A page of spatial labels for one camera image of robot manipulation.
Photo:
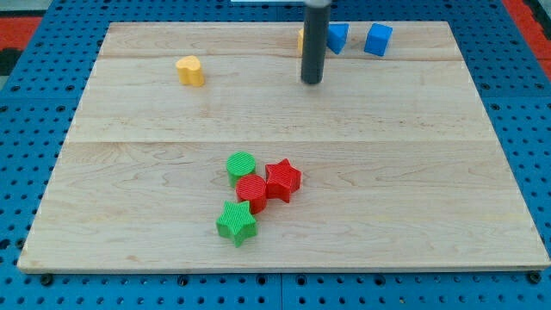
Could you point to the yellow heart block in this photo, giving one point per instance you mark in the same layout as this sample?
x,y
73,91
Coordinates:
x,y
189,71

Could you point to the yellow hexagon block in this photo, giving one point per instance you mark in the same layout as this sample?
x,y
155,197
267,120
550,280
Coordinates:
x,y
300,39

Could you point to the red star block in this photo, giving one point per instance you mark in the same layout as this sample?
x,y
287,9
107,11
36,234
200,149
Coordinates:
x,y
282,180

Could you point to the green cylinder block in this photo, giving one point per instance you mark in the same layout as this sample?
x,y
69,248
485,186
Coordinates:
x,y
238,165

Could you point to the red cylinder block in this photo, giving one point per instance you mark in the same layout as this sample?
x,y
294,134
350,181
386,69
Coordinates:
x,y
252,188

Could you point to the light wooden board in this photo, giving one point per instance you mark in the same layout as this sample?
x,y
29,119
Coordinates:
x,y
401,169

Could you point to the green star block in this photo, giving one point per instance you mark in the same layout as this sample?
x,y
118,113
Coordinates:
x,y
236,222

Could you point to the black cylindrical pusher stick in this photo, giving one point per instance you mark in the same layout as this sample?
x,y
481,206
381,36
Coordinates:
x,y
315,26

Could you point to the blue triangular block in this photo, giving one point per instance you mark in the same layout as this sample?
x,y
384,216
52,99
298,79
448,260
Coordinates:
x,y
337,37

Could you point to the blue cube block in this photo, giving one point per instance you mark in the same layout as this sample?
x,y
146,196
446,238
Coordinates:
x,y
377,39

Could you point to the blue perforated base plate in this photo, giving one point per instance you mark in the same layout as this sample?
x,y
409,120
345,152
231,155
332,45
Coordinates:
x,y
41,95

